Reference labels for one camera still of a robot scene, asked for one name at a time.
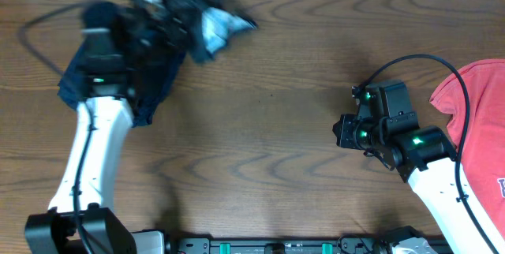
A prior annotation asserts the black jersey with orange contour lines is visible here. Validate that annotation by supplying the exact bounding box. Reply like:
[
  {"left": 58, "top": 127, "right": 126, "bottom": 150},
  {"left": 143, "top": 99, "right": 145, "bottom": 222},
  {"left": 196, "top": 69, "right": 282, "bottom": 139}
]
[{"left": 165, "top": 0, "right": 258, "bottom": 64}]

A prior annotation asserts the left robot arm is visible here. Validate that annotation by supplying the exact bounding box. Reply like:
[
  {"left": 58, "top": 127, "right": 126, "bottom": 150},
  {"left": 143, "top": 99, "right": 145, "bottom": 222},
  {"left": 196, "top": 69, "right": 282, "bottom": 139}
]
[{"left": 24, "top": 0, "right": 192, "bottom": 253}]

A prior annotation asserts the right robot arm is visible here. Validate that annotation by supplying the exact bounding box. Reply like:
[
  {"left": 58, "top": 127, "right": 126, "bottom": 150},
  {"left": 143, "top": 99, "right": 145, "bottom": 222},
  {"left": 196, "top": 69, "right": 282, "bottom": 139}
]
[{"left": 332, "top": 113, "right": 504, "bottom": 253}]

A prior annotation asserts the red shirt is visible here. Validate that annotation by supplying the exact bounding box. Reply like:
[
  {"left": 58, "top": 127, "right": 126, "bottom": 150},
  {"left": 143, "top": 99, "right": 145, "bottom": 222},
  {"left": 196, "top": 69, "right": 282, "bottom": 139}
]
[{"left": 428, "top": 58, "right": 505, "bottom": 239}]

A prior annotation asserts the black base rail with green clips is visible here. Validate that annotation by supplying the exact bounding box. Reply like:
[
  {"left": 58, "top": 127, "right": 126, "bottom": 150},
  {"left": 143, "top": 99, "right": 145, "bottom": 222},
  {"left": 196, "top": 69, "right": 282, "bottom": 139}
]
[{"left": 133, "top": 226, "right": 455, "bottom": 254}]

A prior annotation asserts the folded dark navy clothes stack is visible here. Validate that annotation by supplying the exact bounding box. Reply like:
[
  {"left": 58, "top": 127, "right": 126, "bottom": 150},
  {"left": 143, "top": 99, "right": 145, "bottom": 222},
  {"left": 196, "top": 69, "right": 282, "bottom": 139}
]
[{"left": 58, "top": 45, "right": 186, "bottom": 128}]

